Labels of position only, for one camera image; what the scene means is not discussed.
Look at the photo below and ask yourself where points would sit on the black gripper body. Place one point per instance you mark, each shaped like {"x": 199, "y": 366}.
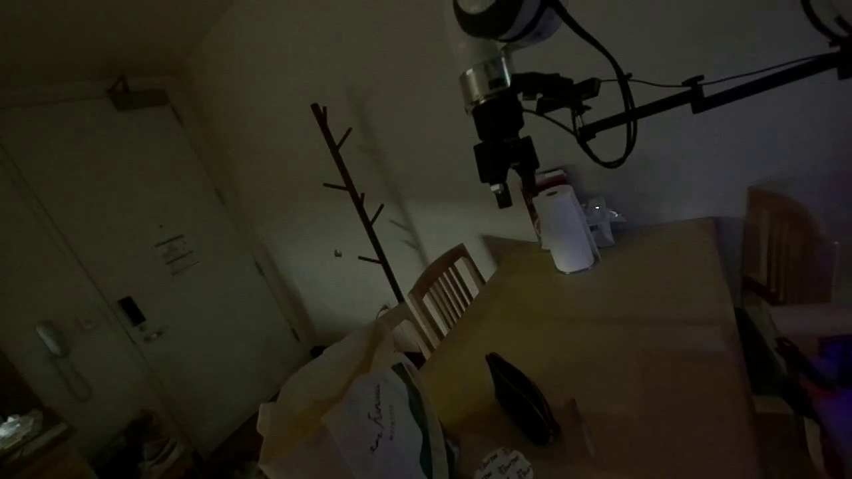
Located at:
{"x": 502, "y": 133}

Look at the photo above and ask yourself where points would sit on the white paper shopping bag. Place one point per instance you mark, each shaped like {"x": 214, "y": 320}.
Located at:
{"x": 356, "y": 408}

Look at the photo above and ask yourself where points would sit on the wooden slat-back chair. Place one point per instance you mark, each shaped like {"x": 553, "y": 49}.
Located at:
{"x": 444, "y": 296}
{"x": 781, "y": 248}

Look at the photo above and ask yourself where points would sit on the white bag on table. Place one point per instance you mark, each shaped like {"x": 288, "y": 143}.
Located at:
{"x": 605, "y": 219}

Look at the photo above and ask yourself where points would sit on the door lock keypad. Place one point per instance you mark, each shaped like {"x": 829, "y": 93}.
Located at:
{"x": 138, "y": 318}

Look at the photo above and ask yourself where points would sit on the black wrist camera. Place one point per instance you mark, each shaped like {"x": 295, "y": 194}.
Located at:
{"x": 554, "y": 91}

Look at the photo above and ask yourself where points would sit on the dark shoe pile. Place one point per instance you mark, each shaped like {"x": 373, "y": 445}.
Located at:
{"x": 147, "y": 447}

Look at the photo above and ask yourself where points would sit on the dark door closer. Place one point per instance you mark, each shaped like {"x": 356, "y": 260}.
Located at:
{"x": 135, "y": 93}

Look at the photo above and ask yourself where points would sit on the wooden shelf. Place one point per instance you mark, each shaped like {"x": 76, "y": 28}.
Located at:
{"x": 31, "y": 440}

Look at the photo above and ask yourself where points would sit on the black coat rack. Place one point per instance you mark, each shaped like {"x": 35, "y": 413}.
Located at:
{"x": 356, "y": 194}

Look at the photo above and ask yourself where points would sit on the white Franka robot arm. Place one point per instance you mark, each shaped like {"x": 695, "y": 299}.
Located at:
{"x": 508, "y": 16}

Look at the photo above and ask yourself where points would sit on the white door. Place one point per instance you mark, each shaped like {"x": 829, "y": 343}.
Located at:
{"x": 135, "y": 175}

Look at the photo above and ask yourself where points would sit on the tall white bottle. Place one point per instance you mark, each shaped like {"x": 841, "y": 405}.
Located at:
{"x": 569, "y": 229}

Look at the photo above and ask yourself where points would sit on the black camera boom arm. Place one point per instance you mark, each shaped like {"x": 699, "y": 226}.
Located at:
{"x": 710, "y": 93}

